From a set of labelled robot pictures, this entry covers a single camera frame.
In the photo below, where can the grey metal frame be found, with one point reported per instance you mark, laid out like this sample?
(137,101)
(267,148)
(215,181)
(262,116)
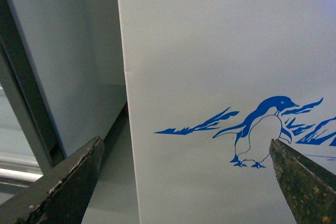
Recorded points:
(24,94)

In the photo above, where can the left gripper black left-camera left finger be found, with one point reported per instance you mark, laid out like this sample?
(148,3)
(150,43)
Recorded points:
(62,195)

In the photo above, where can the white chest freezer blue trim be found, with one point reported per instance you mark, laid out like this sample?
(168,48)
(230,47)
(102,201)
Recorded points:
(208,84)

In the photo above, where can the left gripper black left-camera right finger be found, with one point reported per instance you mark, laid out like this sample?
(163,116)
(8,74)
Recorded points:
(309,189)

